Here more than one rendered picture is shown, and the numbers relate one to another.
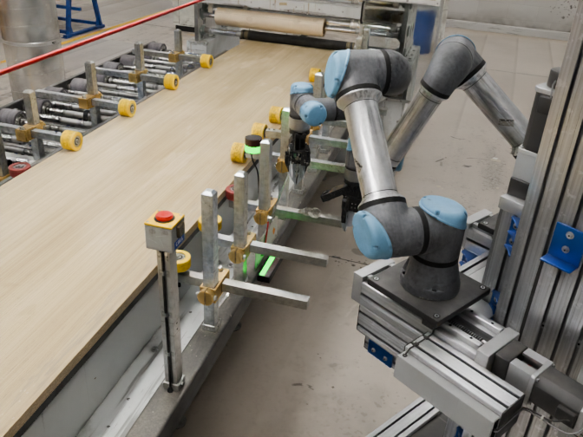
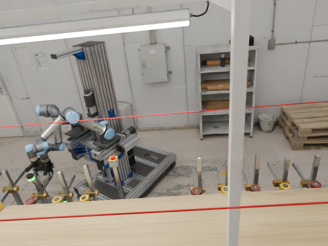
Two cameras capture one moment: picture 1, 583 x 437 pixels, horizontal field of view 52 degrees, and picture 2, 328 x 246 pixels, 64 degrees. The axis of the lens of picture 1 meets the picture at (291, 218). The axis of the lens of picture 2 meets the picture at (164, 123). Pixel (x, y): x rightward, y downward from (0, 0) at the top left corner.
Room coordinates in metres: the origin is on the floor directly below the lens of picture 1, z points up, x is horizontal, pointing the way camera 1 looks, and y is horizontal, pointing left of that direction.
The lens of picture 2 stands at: (1.09, 2.23, 2.51)
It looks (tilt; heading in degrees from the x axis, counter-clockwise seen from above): 28 degrees down; 260
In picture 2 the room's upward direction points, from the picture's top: 6 degrees counter-clockwise
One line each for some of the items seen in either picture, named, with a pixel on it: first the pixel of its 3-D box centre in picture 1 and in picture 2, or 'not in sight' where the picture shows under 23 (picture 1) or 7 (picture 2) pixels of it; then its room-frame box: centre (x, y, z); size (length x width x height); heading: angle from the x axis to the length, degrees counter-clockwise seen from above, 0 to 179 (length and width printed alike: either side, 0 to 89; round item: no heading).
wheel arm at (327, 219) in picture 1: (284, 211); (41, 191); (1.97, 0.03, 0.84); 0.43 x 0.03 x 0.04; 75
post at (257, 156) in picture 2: not in sight; (256, 175); (0.01, 0.61, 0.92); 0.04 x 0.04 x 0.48; 75
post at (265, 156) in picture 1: (264, 200); (40, 191); (1.95, 0.10, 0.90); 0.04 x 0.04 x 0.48; 75
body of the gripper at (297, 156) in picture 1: (298, 146); (37, 164); (1.93, -0.01, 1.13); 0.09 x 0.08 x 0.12; 6
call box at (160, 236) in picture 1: (165, 232); (113, 161); (1.21, 0.29, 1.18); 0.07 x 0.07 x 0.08; 75
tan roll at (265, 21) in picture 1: (298, 24); not in sight; (4.37, 0.04, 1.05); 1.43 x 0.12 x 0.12; 75
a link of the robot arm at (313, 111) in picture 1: (315, 110); (41, 146); (1.84, -0.06, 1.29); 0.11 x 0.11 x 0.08; 18
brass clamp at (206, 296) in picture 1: (213, 286); (91, 193); (1.49, 0.22, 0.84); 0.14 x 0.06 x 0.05; 165
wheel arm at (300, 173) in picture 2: not in sight; (303, 178); (-0.45, 0.65, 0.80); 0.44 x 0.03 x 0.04; 75
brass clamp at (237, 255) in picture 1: (242, 247); (65, 195); (1.73, 0.16, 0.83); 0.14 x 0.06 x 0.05; 165
